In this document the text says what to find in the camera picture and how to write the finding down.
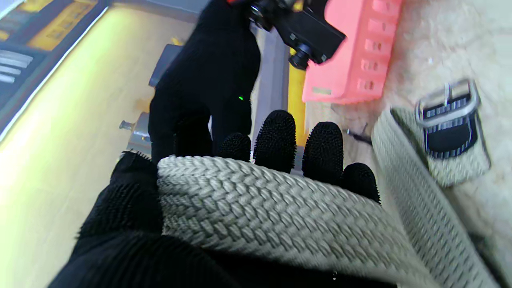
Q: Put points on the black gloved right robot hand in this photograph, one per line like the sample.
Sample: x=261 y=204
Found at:
x=212 y=80

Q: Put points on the dark lidded pot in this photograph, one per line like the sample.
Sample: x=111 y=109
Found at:
x=138 y=136

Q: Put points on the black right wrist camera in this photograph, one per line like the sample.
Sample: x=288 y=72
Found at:
x=312 y=36

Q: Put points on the dark range hood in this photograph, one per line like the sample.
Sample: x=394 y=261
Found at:
x=164 y=64

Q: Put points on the beige woven belt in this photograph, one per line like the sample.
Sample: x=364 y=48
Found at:
x=260 y=208

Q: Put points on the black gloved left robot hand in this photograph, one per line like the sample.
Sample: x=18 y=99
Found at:
x=120 y=224

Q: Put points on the pink plastic storage basket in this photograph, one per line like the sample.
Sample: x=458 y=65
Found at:
x=336 y=80

